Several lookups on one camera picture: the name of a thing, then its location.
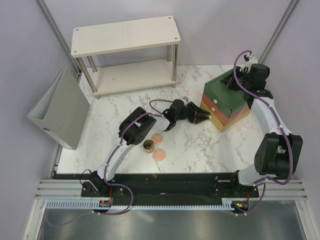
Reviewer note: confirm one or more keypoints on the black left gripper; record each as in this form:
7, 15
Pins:
194, 116

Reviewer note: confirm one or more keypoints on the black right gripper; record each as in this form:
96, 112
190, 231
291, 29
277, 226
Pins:
229, 81

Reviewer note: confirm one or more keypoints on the coral drawer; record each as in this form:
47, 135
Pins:
214, 108

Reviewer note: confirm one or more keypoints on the yellow drawer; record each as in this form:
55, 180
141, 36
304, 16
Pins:
216, 122

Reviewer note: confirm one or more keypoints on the green drawer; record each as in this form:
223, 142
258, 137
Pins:
214, 93

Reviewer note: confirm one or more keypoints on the gold black round jar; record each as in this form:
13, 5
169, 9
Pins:
148, 146

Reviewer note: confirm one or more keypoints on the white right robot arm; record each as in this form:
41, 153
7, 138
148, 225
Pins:
278, 154

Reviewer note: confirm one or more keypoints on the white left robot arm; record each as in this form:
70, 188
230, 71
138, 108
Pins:
132, 131

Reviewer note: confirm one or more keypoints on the yellow drawer box housing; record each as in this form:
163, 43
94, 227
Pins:
234, 119

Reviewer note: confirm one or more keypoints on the green drawer box housing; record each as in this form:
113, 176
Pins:
232, 98

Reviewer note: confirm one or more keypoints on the coral drawer box housing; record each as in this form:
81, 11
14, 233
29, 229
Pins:
236, 110

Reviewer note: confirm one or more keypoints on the white wooden two-tier shelf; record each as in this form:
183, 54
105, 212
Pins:
117, 37

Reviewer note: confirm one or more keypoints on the grey file holder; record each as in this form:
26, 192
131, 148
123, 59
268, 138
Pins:
62, 110

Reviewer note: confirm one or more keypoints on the right blue cable duct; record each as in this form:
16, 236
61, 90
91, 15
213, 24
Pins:
241, 204

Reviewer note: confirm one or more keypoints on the blue cable duct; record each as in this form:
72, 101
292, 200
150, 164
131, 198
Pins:
81, 204
241, 204

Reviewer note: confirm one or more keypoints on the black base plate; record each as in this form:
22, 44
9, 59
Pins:
168, 189

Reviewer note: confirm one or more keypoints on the aluminium frame rail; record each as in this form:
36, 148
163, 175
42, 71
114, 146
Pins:
71, 189

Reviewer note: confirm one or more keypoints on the left blue cable duct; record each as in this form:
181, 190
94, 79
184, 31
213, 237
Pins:
81, 204

